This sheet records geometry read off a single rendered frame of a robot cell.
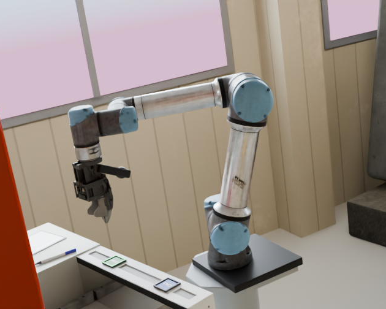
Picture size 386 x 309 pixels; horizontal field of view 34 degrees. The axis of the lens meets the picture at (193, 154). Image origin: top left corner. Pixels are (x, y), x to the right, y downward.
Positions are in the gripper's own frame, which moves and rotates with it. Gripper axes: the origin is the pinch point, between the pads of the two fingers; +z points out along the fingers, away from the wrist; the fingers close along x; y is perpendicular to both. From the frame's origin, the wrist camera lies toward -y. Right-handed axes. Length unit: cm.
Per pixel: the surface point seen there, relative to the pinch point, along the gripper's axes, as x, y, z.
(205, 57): -123, -159, -15
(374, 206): -49, -213, 86
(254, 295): 20, -38, 38
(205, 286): 15.4, -21.5, 28.7
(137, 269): 10.1, -0.8, 14.9
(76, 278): -14.9, 6.8, 21.9
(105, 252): -8.6, -1.9, 14.7
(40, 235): -40.1, 4.5, 13.9
